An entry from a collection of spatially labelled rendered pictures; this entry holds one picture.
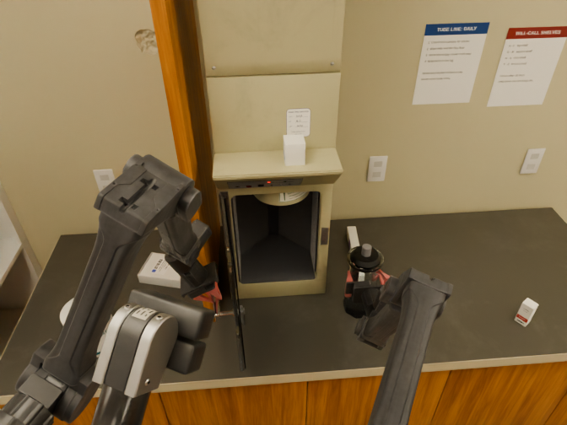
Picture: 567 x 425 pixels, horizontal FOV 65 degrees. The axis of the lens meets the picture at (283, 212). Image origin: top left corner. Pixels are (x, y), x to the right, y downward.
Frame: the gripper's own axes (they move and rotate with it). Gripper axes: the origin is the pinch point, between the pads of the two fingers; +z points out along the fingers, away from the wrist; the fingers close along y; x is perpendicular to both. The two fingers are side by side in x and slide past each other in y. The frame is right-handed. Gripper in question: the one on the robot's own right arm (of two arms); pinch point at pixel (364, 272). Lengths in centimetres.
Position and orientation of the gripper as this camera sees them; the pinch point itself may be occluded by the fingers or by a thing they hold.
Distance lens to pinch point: 142.2
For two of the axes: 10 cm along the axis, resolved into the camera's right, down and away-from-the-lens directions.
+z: -0.8, -6.1, 7.9
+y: -10.0, 0.6, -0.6
